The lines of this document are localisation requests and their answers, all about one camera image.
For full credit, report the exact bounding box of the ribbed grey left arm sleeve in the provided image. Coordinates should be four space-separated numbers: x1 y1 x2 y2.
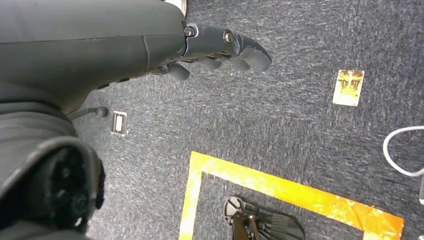
0 101 106 240

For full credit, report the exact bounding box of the black robot foot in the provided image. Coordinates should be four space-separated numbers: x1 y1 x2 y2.
224 196 306 240

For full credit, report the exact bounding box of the yellow card with black print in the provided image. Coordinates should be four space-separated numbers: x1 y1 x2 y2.
332 69 366 108

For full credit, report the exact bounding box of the yellow floor tape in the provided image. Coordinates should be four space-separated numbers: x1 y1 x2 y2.
178 151 405 240

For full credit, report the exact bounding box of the white power cable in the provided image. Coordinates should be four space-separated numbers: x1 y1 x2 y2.
382 125 424 178

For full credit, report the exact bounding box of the white panel edge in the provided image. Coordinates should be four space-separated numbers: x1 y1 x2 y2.
164 0 189 17

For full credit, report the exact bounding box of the silver floor socket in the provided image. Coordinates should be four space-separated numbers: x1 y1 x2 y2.
110 110 129 138

